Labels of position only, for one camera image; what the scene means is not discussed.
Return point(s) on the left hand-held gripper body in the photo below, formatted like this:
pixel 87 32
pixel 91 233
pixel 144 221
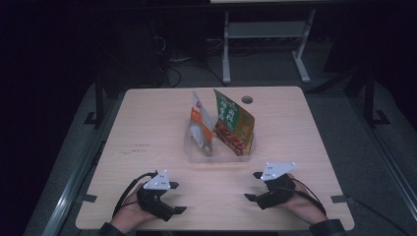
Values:
pixel 154 201

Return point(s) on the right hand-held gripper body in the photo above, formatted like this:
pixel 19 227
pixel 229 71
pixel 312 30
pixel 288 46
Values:
pixel 275 193

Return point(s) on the clear plastic container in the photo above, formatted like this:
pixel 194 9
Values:
pixel 216 158

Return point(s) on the green and red snack packet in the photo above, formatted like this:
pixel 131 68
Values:
pixel 234 124

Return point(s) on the orange and white snack packet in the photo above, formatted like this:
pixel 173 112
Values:
pixel 200 128

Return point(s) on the person's left hand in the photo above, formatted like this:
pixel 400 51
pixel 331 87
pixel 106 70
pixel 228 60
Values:
pixel 128 214

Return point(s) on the person's right hand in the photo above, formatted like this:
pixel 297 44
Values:
pixel 305 206

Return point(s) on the black metal stand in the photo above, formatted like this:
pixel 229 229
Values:
pixel 369 98
pixel 99 105

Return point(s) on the grey table edge bracket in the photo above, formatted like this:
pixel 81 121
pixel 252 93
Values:
pixel 86 198
pixel 338 199

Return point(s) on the grey metal floor rail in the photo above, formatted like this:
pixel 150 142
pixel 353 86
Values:
pixel 387 157
pixel 75 183

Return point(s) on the white metal desk frame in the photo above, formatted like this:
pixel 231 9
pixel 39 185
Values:
pixel 226 49

